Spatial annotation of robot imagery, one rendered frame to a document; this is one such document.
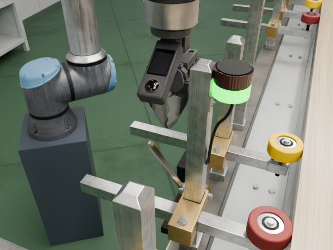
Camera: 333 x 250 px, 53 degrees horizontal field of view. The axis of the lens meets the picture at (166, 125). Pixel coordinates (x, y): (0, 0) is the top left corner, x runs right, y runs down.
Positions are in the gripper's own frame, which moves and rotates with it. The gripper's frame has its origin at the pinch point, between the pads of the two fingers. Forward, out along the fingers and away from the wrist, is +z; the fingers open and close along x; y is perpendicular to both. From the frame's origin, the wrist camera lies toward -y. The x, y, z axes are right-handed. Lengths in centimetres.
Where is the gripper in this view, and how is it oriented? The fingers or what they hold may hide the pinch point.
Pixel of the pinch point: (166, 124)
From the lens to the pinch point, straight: 67.3
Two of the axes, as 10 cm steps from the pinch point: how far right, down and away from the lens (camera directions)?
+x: -9.2, -2.3, 3.1
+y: 3.8, -5.5, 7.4
